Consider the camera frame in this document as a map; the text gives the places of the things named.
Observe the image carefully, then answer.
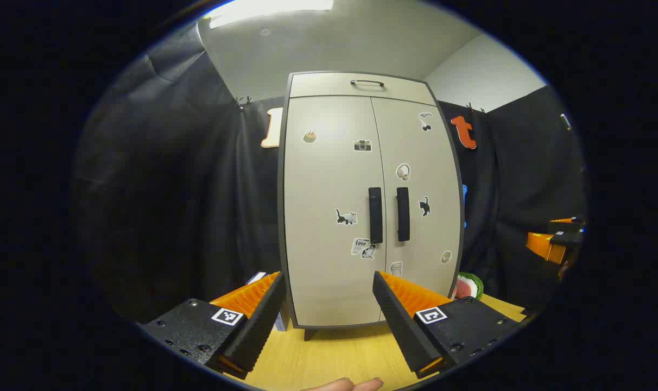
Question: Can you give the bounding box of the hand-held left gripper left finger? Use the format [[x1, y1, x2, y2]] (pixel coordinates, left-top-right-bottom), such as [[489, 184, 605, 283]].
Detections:
[[139, 270, 287, 381]]

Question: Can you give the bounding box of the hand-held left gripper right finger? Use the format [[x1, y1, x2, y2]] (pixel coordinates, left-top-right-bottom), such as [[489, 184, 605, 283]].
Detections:
[[372, 270, 525, 380]]

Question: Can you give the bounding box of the beige double-door shoe cabinet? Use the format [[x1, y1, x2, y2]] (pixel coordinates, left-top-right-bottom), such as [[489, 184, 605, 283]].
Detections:
[[277, 71, 465, 342]]

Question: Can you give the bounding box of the headphone sticker shoe cabinet door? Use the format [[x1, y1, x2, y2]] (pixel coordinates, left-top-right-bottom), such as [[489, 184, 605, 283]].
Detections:
[[370, 97, 463, 322]]

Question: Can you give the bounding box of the camera sticker shoe cabinet door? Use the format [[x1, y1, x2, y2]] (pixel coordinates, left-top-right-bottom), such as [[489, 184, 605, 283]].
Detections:
[[283, 96, 387, 328]]

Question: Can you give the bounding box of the beige cabinet drawer front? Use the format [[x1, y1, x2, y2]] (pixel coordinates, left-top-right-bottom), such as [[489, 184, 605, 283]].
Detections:
[[289, 72, 437, 106]]

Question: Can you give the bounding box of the watermelon slice toy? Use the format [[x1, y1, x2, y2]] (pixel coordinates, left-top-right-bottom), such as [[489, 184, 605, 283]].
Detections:
[[453, 272, 484, 300]]

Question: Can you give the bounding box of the black backdrop cloth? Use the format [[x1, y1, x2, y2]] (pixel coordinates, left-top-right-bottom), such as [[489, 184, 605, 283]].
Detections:
[[71, 22, 587, 326]]

